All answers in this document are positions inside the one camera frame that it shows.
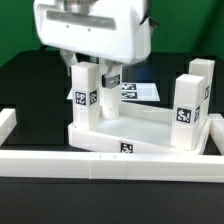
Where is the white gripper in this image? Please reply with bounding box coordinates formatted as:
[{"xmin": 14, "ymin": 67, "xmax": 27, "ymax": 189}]
[{"xmin": 33, "ymin": 0, "xmax": 151, "ymax": 89}]

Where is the white desk top tray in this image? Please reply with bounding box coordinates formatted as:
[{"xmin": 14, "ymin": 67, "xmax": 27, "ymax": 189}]
[{"xmin": 68, "ymin": 103, "xmax": 211, "ymax": 155}]

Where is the white marker sheet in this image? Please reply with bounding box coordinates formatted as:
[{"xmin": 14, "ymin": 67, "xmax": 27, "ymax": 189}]
[{"xmin": 66, "ymin": 81, "xmax": 161, "ymax": 102}]

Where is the white left fence block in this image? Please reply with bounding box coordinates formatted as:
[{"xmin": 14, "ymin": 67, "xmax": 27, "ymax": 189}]
[{"xmin": 0, "ymin": 108, "xmax": 17, "ymax": 146}]

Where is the white fence block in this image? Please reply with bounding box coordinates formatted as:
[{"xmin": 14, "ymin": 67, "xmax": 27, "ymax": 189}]
[
  {"xmin": 0, "ymin": 108, "xmax": 17, "ymax": 146},
  {"xmin": 209, "ymin": 114, "xmax": 224, "ymax": 156}
]

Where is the white front fence bar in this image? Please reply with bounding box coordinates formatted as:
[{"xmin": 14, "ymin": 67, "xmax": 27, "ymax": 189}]
[{"xmin": 0, "ymin": 150, "xmax": 224, "ymax": 183}]

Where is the white right fence block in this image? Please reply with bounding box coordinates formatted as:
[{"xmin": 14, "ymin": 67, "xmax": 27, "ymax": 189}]
[{"xmin": 209, "ymin": 114, "xmax": 224, "ymax": 156}]

